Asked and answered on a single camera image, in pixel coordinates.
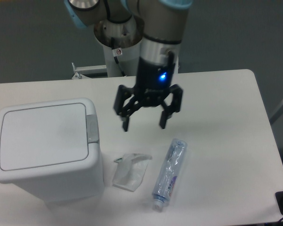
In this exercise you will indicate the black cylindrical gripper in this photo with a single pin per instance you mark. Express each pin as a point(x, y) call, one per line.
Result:
point(153, 85)

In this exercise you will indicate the white plastic trash can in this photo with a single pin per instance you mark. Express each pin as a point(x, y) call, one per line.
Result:
point(67, 181)

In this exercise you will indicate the white trash can lid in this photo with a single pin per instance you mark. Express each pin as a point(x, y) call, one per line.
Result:
point(43, 136)

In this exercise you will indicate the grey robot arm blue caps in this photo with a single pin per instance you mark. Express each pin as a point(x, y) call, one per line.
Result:
point(164, 24)

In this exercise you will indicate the crumpled clear plastic wrapper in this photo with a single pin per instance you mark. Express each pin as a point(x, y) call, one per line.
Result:
point(130, 171)

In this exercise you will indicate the crushed clear plastic bottle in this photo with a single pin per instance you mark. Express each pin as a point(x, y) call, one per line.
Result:
point(169, 172)

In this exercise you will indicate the white metal base frame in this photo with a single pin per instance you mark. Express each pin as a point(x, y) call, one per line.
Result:
point(89, 70)

